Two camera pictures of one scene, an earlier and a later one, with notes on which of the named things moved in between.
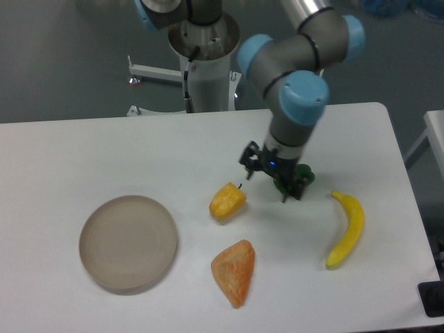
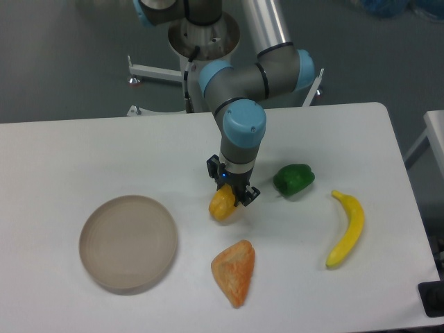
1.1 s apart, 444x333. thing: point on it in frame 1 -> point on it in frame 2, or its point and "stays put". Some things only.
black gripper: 280,167 -> 238,182
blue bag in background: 384,9 stays put
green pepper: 303,171 stays put
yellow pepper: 228,202 stays put
